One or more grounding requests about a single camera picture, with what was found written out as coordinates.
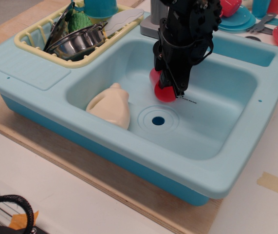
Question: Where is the red tumbler background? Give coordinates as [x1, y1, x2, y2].
[267, 0, 278, 15]

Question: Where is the yellow dish rack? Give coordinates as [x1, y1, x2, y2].
[14, 6, 144, 68]

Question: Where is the green toy vegetable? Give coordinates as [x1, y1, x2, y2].
[68, 12, 93, 33]

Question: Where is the light blue toy sink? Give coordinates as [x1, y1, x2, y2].
[0, 11, 278, 207]

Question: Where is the teal cup in rack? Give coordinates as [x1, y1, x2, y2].
[74, 0, 118, 19]

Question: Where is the red toy mug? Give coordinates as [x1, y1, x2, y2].
[220, 0, 242, 18]

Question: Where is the plywood board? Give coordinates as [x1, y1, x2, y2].
[0, 0, 224, 234]

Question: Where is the teal tumbler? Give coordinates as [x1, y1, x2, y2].
[252, 0, 270, 18]

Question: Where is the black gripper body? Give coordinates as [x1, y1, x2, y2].
[156, 0, 222, 92]

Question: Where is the teal plate stack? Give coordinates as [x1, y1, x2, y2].
[219, 6, 256, 32]

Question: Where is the grey toy fork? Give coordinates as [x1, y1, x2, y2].
[247, 13, 277, 35]

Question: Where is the grey toy faucet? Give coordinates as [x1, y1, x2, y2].
[140, 0, 168, 39]

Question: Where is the beige masking tape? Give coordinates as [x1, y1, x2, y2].
[257, 172, 278, 193]

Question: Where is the grey toy knife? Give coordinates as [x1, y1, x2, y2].
[104, 9, 144, 38]

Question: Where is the orange tape piece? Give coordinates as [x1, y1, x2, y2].
[8, 214, 28, 230]

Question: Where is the stainless steel pot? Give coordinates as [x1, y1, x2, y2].
[45, 21, 108, 61]

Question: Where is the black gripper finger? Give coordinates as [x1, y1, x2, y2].
[153, 43, 166, 71]
[157, 71, 185, 98]

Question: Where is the steel pot lid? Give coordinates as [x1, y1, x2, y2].
[43, 1, 75, 52]

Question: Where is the cream toy detergent bottle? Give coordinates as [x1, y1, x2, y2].
[86, 83, 130, 129]

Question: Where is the red plastic cup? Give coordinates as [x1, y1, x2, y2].
[149, 68, 176, 103]

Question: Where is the black braided cable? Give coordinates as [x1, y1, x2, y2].
[0, 194, 35, 234]

